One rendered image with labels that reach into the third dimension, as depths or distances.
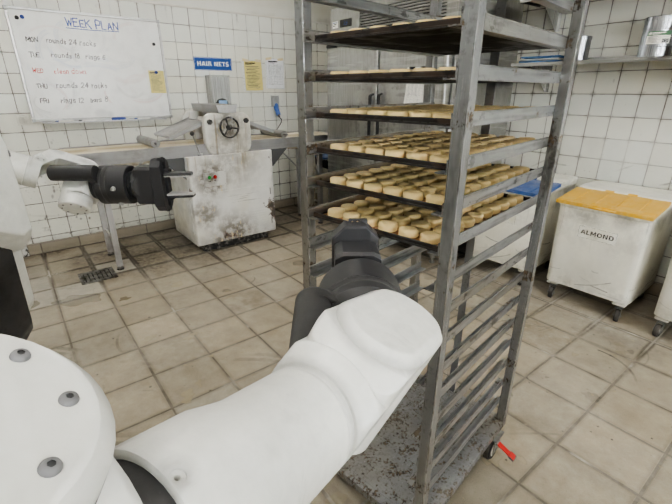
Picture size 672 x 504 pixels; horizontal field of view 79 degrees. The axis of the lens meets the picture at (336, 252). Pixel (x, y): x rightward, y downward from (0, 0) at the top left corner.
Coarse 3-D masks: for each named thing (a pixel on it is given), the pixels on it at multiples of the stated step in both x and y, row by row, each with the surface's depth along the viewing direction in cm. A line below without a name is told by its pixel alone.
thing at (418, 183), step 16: (336, 176) 115; (352, 176) 115; (368, 176) 115; (384, 176) 115; (400, 176) 115; (416, 176) 116; (432, 176) 115; (480, 176) 119; (496, 176) 115; (512, 176) 119; (384, 192) 101; (400, 192) 100; (416, 192) 97; (432, 192) 100
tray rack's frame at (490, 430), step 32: (576, 0) 110; (576, 32) 112; (576, 64) 116; (544, 192) 128; (544, 224) 133; (416, 256) 169; (512, 352) 151; (416, 384) 183; (512, 384) 157; (416, 416) 165; (384, 448) 150; (416, 448) 150; (480, 448) 150; (352, 480) 138; (384, 480) 138; (448, 480) 138
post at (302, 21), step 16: (304, 16) 98; (304, 48) 101; (304, 64) 102; (304, 96) 105; (304, 112) 106; (304, 128) 108; (304, 144) 109; (304, 160) 111; (304, 176) 113; (304, 192) 115; (304, 208) 117; (304, 224) 118; (304, 240) 120; (304, 256) 123; (304, 272) 125
